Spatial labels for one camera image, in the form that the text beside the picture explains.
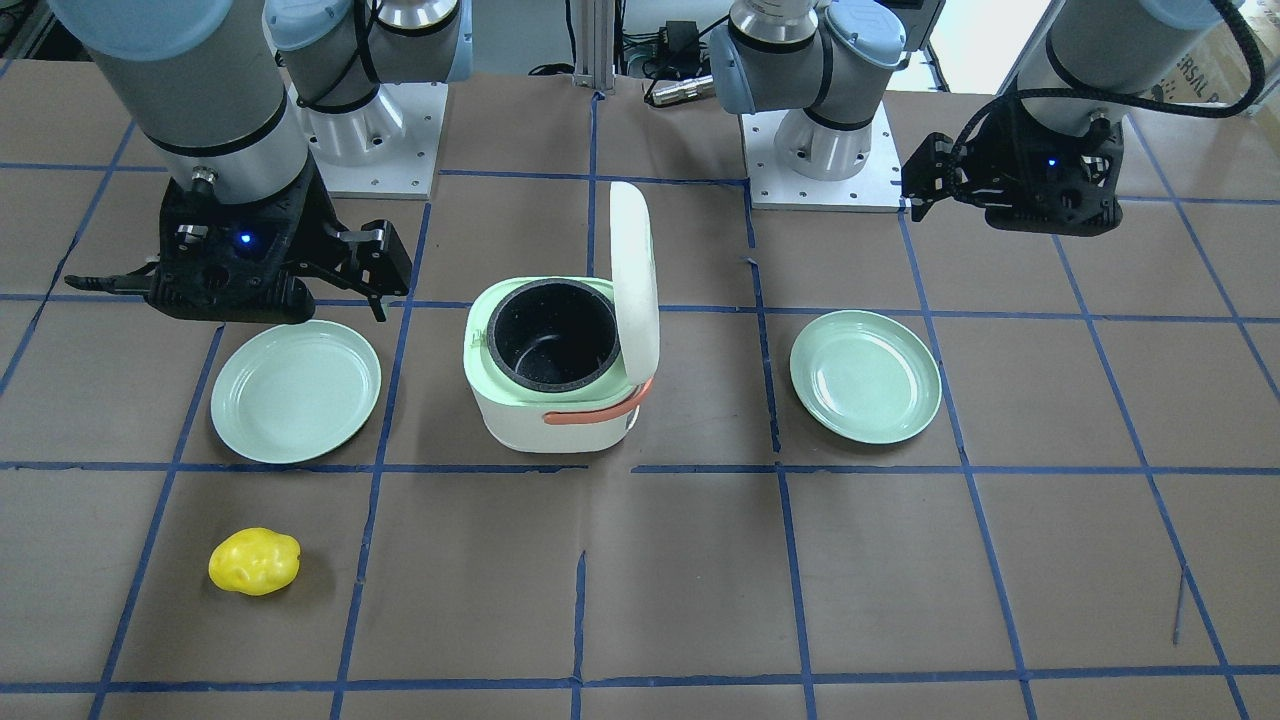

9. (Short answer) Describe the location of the aluminium frame post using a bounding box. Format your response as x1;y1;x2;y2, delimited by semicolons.
564;1;623;96

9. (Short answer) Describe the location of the yellow toy potato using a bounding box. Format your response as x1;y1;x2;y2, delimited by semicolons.
207;527;301;597

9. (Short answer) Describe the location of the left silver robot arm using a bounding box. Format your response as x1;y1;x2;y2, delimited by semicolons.
707;1;1267;237

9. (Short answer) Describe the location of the white rice cooker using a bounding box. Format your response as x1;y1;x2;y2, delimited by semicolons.
462;182;660;454

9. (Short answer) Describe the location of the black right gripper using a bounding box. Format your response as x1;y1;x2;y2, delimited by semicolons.
63;160;413;325

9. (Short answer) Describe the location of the black power adapter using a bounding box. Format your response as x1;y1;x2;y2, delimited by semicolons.
658;20;700;64

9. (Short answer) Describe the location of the green plate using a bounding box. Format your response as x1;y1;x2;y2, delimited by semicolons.
210;320;381;464
788;310;942;445

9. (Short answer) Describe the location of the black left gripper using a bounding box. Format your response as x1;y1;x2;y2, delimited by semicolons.
901;101;1124;237

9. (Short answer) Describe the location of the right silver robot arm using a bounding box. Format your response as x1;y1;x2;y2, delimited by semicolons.
50;1;474;324

